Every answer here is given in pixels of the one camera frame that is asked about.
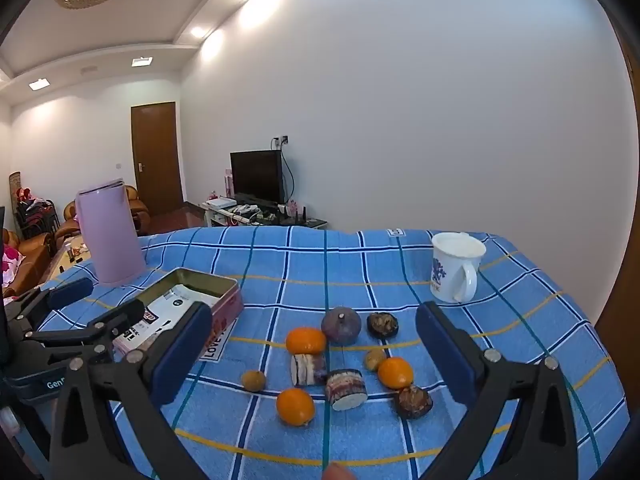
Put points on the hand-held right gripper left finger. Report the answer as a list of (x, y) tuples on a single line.
[(182, 355)]

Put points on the square ceiling light panel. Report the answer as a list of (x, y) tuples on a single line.
[(39, 84), (142, 61)]

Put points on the pink metal tin box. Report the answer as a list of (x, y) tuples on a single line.
[(227, 300)]

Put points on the orange mandarin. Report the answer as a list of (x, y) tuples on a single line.
[(305, 341), (295, 406), (395, 373)]

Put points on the small yellow fruit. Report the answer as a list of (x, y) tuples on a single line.
[(253, 380), (374, 360)]

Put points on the round ceiling spotlight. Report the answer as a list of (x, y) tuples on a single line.
[(198, 31)]

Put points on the dark brown muffin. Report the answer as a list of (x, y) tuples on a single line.
[(382, 324)]

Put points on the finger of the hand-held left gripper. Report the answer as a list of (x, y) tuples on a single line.
[(70, 292), (125, 315)]

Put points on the blue plaid tablecloth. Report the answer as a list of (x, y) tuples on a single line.
[(350, 270)]

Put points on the black television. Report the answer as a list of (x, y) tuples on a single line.
[(256, 175)]

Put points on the round purple passion fruit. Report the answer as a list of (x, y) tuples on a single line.
[(341, 326)]

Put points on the white mug with blue print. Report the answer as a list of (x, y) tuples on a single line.
[(450, 270)]

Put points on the white wall socket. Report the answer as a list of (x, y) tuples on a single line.
[(280, 140)]

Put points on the white television stand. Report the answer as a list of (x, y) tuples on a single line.
[(270, 221)]

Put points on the brown wooden door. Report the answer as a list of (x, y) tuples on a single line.
[(156, 160)]

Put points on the dark chocolate muffin front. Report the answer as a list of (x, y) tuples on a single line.
[(413, 402)]

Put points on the person's right hand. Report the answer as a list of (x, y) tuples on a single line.
[(340, 472)]

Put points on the pink floral cushion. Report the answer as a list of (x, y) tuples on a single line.
[(10, 262)]

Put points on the purple electric kettle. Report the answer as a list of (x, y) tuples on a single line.
[(107, 240)]

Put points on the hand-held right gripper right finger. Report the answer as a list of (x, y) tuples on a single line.
[(442, 352)]

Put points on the chair with clothes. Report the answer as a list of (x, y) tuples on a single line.
[(35, 210)]

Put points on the brown leather sofa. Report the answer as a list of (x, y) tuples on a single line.
[(30, 260)]

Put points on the wooden coffee table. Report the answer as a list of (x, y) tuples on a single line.
[(65, 260)]

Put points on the white printed paper packet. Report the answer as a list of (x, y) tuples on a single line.
[(170, 305)]

